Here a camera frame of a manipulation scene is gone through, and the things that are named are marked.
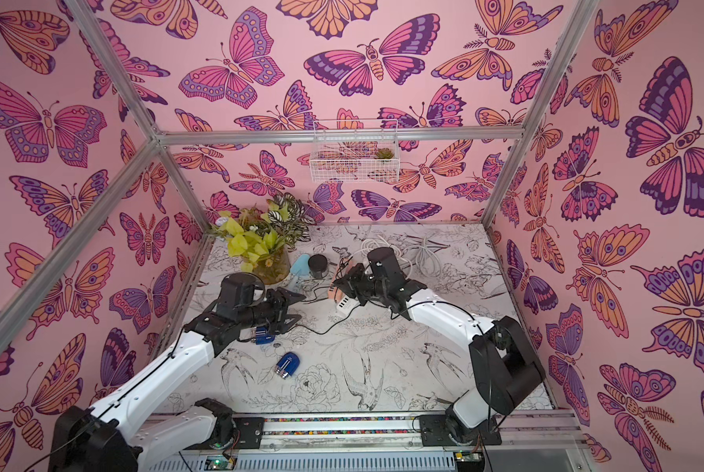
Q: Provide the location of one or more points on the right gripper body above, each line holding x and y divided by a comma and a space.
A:
351, 283

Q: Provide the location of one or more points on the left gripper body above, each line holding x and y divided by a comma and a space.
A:
270, 314

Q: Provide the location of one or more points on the white power strip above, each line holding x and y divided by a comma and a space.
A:
346, 305

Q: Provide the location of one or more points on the orange power strip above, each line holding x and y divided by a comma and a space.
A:
340, 270

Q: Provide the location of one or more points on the blue clip bottom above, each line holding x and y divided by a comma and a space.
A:
287, 365

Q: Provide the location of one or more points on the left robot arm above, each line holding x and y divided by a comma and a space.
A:
114, 433

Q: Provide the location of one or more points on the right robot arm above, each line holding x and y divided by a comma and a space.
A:
506, 367

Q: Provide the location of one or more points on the potted green plant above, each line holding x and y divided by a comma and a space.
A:
262, 238

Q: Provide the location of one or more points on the small succulent in basket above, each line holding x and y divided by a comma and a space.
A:
384, 154

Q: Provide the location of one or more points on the white wire basket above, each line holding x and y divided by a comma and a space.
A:
344, 150

